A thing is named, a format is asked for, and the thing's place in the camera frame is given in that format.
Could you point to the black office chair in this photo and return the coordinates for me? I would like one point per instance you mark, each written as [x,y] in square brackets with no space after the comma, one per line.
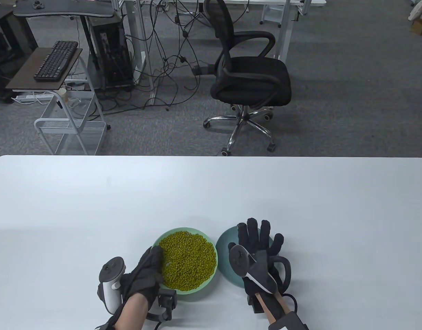
[252,75]

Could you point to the person's right hand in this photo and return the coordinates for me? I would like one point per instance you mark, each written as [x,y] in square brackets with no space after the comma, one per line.
[257,240]

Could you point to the cardboard box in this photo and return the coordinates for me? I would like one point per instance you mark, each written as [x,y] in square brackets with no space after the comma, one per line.
[420,25]

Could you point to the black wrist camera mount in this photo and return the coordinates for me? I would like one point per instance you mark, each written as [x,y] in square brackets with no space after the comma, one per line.
[255,304]
[166,299]

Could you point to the black keyboard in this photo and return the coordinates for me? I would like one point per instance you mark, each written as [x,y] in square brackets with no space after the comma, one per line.
[56,60]

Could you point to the black box with white label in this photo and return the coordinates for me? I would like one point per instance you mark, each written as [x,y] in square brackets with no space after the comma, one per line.
[290,321]

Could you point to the white desk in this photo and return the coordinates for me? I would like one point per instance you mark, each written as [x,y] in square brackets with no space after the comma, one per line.
[286,31]

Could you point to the black cabinet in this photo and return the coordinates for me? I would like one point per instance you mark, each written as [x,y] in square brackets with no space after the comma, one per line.
[8,51]

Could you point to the dark curved desk top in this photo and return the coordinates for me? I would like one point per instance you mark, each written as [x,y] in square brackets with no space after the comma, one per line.
[63,8]

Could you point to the teal plate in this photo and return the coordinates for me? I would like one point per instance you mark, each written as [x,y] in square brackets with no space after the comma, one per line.
[224,261]

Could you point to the small white cup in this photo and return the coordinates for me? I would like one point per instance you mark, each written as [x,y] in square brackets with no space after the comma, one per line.
[62,91]

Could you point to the light green plate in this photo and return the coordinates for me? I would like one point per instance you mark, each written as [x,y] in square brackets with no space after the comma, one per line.
[197,290]

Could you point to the person's left hand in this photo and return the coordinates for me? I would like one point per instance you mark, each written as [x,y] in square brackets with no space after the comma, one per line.
[143,275]

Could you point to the brown keyboard shelf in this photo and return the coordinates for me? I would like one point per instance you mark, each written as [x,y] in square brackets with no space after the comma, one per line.
[25,74]

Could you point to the white desk frame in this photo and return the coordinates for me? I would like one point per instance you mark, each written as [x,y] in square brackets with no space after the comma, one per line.
[137,41]

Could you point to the white power strip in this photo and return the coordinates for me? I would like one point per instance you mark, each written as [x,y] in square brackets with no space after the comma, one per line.
[28,97]

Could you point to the black computer tower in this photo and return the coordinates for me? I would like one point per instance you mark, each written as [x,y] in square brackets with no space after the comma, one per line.
[111,51]

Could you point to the pile of green beans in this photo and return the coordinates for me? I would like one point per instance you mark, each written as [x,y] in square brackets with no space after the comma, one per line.
[188,257]

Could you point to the person's left forearm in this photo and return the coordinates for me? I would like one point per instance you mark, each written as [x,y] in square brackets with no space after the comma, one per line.
[131,314]

